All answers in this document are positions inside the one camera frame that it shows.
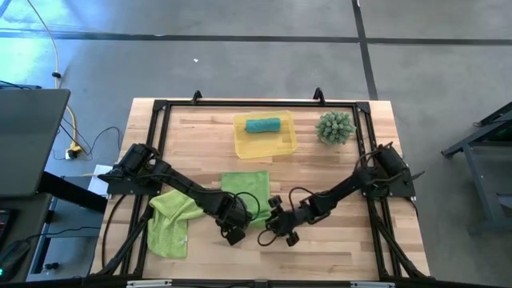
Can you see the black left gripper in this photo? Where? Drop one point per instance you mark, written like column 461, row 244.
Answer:
column 234, row 214

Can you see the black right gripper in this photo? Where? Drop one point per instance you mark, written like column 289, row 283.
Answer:
column 290, row 220

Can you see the teal microfiber towel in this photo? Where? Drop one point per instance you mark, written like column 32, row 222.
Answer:
column 262, row 125

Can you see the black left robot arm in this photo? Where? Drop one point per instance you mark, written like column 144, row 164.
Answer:
column 188, row 186

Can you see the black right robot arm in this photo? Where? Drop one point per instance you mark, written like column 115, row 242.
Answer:
column 348, row 184

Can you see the lime green microfiber towel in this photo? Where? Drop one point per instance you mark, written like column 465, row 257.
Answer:
column 168, row 232

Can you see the yellow translucent plastic basket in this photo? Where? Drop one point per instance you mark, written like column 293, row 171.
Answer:
column 266, row 146

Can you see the green artificial potted plant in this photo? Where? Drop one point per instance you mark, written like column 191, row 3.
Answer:
column 335, row 128

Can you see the white paper sheet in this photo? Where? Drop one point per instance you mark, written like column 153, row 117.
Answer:
column 95, row 185

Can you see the grey cabinet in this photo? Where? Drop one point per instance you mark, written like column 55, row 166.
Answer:
column 76, row 240

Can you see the black desk support beam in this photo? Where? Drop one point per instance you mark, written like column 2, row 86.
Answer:
column 72, row 192

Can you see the dark grey metal stand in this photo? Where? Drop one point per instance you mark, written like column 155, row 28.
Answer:
column 486, row 134

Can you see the black device with light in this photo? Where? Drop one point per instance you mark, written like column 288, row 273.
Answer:
column 14, row 260

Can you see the silver metal bracket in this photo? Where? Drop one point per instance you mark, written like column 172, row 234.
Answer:
column 372, row 285
column 148, row 284

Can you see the black aluminium frame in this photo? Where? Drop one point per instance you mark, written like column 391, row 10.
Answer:
column 260, row 103

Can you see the black upright bracket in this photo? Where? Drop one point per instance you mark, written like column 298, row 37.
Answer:
column 196, row 96
column 318, row 94

